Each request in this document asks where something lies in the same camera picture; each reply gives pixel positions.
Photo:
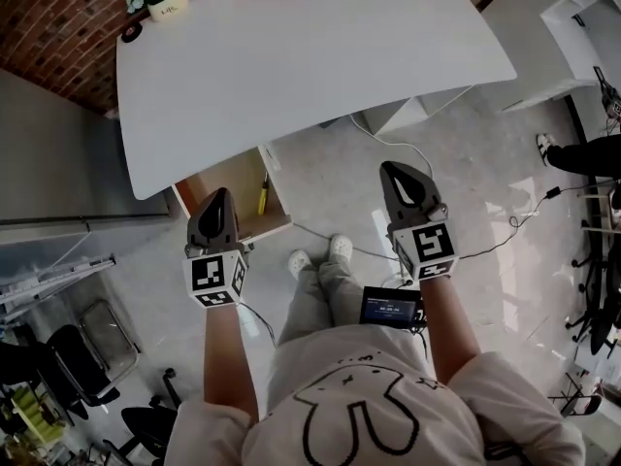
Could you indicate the yellow-green organiser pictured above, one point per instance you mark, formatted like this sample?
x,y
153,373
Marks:
x,y
36,415

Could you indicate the black screen device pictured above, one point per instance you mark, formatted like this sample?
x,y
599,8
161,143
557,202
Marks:
x,y
390,308

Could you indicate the person's right forearm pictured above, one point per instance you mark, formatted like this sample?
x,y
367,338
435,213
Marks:
x,y
448,328

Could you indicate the black tape roll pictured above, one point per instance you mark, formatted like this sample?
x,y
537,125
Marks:
x,y
132,32

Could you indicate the white metal rack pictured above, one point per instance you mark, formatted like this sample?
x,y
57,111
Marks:
x,y
58,279

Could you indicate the black chair with sled base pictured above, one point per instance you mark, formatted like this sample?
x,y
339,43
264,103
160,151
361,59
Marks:
x,y
82,367

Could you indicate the person's left forearm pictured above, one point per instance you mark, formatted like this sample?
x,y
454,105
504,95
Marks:
x,y
228,357

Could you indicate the orange wooden drawer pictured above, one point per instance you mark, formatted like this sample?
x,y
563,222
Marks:
x,y
238,202

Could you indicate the white curved desk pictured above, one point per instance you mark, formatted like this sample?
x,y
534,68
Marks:
x,y
301,66

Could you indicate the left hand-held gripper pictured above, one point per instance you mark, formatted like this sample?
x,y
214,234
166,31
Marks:
x,y
213,275

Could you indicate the person's white shoe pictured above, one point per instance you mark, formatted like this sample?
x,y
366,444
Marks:
x,y
298,262
341,246

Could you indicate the grey metal cabinet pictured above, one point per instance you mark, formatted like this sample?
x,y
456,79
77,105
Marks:
x,y
63,163

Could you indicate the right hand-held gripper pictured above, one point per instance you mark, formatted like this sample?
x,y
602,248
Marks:
x,y
429,248

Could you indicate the person's white right shoe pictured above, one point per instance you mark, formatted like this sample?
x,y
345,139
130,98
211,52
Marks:
x,y
341,246

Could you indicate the person's white printed shirt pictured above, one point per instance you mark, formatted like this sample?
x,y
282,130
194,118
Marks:
x,y
369,415

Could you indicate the white tall shelving unit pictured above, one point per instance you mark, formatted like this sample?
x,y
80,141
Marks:
x,y
582,17

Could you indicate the person's grey trousers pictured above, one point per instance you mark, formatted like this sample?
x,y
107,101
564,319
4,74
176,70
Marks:
x,y
320,299

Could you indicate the white low cabinet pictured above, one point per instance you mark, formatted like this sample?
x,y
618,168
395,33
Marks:
x,y
548,95

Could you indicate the person's white left shoe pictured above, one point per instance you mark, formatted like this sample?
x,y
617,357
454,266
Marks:
x,y
298,262

